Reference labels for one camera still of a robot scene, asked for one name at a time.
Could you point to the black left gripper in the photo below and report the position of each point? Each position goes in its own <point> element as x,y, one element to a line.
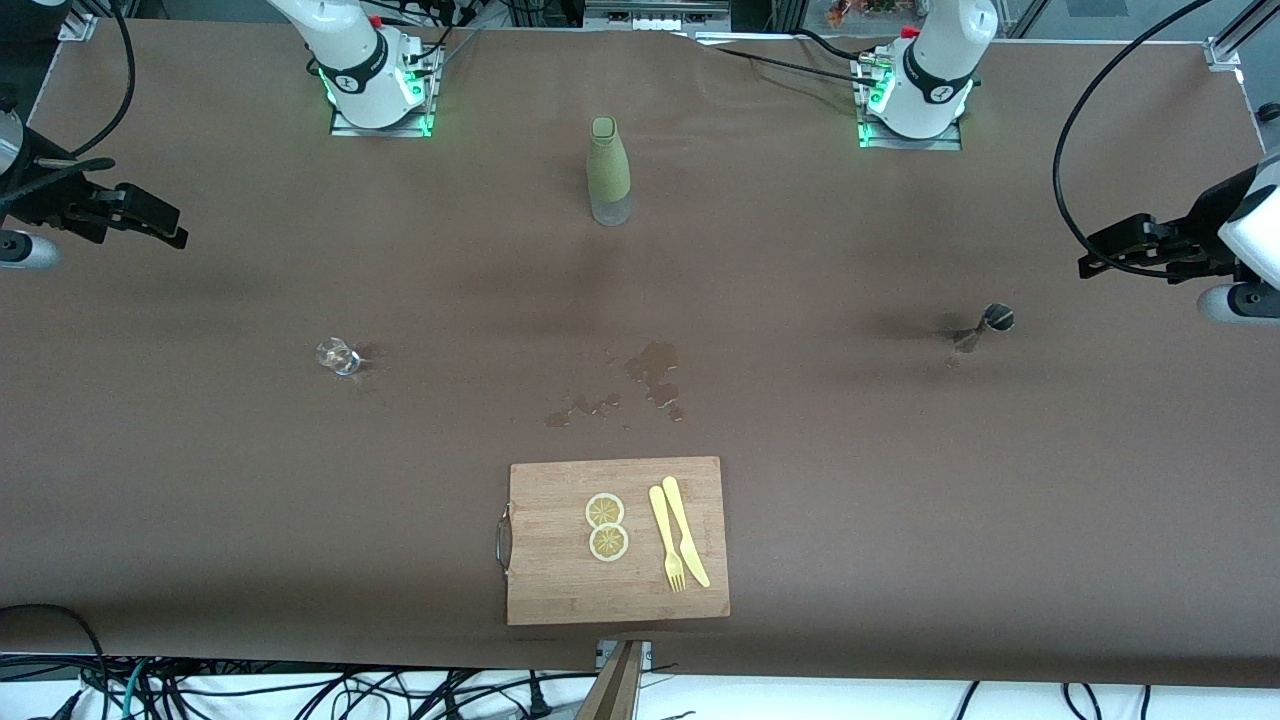
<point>1197,235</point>

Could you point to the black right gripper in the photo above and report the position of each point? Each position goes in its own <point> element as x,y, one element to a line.
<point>40,195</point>

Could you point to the steel double jigger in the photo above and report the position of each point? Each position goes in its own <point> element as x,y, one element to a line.
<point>997,319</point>

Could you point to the clear glass beaker cup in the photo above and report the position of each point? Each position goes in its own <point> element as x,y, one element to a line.
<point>340,358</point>

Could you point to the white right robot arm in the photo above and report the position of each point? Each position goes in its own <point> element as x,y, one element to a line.
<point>350,50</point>

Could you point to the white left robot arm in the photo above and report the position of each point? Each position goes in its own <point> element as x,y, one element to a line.
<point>940,70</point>

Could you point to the brown table cover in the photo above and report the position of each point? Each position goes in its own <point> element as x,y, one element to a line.
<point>200,450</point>

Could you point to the green sleeved glass bottle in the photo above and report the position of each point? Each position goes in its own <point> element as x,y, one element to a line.
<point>608,165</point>

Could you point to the spilled liquid puddle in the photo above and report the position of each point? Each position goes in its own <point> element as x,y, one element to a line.
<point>655,362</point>

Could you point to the yellow plastic knife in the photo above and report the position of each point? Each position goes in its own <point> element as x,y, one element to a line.
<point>685,535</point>

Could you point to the grey metal rack box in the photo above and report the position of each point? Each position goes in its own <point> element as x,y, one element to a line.
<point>655,12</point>

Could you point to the lemon slice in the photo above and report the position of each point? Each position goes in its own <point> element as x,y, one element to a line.
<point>608,543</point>
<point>605,510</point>

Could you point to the yellow plastic fork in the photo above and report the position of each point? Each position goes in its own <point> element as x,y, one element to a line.
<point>660,520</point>

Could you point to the bamboo cutting board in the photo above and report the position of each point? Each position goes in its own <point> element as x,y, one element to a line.
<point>560,580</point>

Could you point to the aluminium frame corner bracket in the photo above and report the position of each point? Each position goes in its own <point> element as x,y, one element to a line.
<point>80,25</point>
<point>1240,35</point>

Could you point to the wooden post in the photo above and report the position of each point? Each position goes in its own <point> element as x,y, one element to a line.
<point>612,690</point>

